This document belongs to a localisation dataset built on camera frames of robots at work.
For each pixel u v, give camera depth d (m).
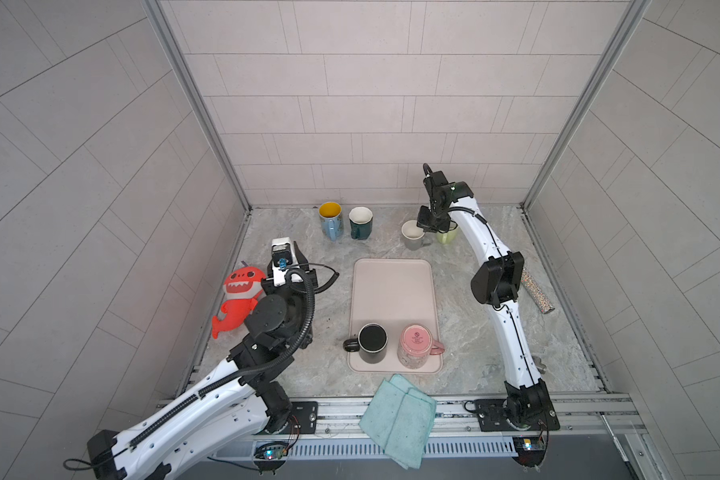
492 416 0.71
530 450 0.68
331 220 0.99
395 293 0.93
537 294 0.89
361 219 1.02
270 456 0.64
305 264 0.56
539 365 0.78
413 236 0.97
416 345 0.72
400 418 0.70
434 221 0.85
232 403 0.45
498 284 0.66
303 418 0.71
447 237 0.97
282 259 0.47
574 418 0.72
